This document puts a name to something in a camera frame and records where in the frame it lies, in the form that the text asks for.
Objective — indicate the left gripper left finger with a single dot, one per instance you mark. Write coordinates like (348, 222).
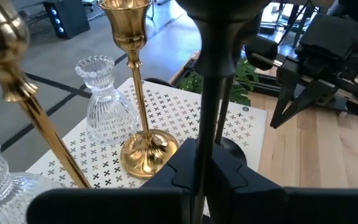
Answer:
(104, 208)

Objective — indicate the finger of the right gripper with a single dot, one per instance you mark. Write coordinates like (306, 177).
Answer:
(284, 87)
(312, 96)

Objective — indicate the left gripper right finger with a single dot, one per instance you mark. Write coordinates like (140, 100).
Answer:
(291, 208)

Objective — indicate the black candlestick holder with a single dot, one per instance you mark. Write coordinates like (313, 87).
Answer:
(224, 109)
(208, 124)

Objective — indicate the gold candlestick holder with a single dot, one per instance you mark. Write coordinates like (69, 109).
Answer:
(45, 130)
(145, 155)

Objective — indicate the clear glass candle holder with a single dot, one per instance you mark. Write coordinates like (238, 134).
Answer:
(5, 199)
(107, 118)

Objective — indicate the green potted plant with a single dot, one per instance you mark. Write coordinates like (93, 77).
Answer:
(244, 74)

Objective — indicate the white perforated metal shelf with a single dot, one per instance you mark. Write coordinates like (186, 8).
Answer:
(172, 109)

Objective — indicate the black box blue lights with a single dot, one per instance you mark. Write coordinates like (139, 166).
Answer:
(73, 18)

